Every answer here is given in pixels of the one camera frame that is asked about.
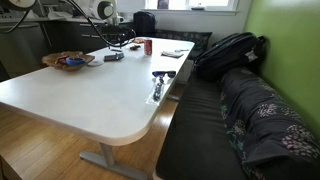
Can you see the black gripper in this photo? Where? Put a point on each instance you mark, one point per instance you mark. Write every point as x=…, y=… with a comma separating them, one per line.
x=116, y=35

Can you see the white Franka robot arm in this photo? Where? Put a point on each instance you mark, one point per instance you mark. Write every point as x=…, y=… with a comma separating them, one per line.
x=104, y=10

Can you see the grey desk calculator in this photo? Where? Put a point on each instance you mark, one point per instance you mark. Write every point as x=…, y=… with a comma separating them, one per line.
x=114, y=57

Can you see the dark red white packet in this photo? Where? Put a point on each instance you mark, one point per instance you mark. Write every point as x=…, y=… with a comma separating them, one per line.
x=134, y=47

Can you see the orange snack packet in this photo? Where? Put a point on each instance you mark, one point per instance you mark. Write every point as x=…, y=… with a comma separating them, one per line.
x=138, y=40

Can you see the dark blue bag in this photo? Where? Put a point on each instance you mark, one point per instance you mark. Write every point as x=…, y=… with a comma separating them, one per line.
x=144, y=23

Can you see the red soda can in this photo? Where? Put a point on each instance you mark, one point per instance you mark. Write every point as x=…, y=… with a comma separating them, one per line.
x=148, y=47

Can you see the white round disc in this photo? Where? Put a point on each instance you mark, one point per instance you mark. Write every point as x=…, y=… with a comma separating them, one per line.
x=95, y=62

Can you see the blue tape roll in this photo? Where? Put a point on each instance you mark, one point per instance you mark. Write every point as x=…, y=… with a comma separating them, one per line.
x=75, y=61

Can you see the black sunglasses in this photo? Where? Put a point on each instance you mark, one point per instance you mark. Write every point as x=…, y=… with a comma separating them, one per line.
x=163, y=73

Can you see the brown wooden burl bowl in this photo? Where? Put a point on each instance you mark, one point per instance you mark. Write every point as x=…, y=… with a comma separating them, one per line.
x=55, y=61

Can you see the small grey flat item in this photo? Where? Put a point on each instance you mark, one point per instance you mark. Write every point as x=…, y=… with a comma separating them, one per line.
x=182, y=50

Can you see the clear bag with dark items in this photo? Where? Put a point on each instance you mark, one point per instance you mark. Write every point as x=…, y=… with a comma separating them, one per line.
x=156, y=90

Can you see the dark floral back cushion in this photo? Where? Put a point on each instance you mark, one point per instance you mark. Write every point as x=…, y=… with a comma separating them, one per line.
x=266, y=120
x=190, y=41

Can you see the white framed window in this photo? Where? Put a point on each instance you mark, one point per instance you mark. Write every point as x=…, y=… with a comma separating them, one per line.
x=193, y=5

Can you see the small device on windowsill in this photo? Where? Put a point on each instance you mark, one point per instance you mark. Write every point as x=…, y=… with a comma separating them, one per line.
x=197, y=8

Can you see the dark kitchen cabinet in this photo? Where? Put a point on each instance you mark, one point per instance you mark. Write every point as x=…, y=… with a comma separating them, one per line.
x=30, y=43

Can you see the black backpack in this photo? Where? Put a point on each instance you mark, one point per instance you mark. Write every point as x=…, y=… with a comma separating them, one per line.
x=230, y=55

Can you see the grey metal table leg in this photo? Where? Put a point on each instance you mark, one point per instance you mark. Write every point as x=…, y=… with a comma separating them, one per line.
x=108, y=158

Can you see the black bench seat cushion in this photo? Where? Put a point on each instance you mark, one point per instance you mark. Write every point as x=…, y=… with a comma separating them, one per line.
x=196, y=133

